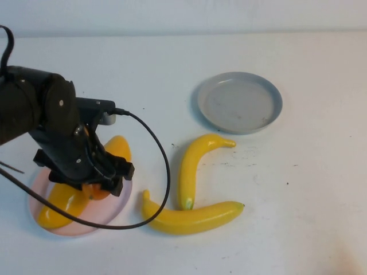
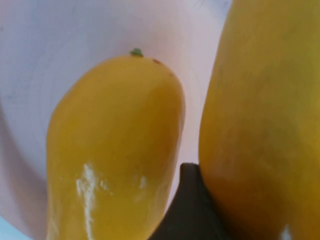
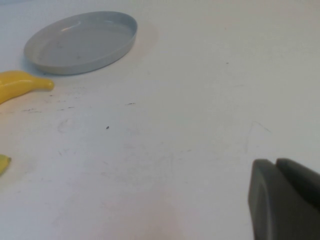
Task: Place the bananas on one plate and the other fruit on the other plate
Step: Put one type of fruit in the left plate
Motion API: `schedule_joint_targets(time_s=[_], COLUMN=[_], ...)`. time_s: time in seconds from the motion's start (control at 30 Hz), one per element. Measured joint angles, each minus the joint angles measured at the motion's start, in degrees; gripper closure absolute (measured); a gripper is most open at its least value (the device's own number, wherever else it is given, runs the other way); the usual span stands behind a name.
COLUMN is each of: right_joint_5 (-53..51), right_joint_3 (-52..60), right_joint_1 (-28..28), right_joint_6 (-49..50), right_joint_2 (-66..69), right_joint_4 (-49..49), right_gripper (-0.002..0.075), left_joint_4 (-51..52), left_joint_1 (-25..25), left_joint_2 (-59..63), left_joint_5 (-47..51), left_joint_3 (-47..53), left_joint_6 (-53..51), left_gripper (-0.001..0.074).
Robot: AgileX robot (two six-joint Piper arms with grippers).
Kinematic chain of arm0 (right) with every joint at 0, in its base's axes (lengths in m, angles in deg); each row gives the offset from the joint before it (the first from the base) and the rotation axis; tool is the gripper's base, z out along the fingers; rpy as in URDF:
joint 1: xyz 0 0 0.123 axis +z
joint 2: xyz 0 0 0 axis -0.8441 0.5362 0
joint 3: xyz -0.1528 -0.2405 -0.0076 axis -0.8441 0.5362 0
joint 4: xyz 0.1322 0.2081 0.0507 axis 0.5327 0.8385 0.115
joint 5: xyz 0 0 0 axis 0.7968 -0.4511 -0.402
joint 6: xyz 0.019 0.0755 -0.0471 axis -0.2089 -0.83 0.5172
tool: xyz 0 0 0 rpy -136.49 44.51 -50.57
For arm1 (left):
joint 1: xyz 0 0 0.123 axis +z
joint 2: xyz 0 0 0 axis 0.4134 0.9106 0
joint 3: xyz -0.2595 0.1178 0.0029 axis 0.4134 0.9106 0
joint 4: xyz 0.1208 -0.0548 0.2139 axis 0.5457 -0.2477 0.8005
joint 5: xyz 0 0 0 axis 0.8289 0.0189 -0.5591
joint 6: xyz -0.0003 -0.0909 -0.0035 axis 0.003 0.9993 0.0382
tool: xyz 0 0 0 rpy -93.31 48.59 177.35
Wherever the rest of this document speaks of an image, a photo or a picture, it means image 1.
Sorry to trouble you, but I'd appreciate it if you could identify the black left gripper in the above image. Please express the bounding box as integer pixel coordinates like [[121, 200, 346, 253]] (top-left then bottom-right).
[[33, 121, 135, 198]]

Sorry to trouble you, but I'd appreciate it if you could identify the large mango with orange blush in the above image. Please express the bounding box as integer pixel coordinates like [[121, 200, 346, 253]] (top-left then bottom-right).
[[81, 135, 132, 201]]

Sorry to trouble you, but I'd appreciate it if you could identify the small yellow mango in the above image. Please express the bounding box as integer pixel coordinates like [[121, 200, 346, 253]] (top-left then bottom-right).
[[38, 183, 89, 229]]

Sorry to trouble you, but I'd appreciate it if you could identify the slim banana with green end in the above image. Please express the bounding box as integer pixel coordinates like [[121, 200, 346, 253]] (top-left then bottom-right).
[[178, 133, 237, 211]]

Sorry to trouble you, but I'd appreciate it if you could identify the thick banana with dark tip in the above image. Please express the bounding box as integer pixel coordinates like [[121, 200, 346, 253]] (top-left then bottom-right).
[[141, 189, 245, 236]]

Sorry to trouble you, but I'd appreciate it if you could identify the pink round plate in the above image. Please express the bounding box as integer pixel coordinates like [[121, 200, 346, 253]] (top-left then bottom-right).
[[28, 167, 133, 238]]

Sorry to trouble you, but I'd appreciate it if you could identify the grey round plate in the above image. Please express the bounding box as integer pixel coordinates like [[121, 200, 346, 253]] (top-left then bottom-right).
[[196, 71, 283, 135]]

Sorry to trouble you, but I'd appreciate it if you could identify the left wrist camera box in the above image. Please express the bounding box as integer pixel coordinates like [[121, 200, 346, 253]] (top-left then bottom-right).
[[76, 96, 117, 126]]

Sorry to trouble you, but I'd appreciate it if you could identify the black left camera cable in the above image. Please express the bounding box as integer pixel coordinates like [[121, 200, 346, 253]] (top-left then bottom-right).
[[0, 107, 171, 230]]

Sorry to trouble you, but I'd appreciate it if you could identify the black cable bundle on arm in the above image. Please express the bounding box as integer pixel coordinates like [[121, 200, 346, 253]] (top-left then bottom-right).
[[0, 25, 15, 80]]

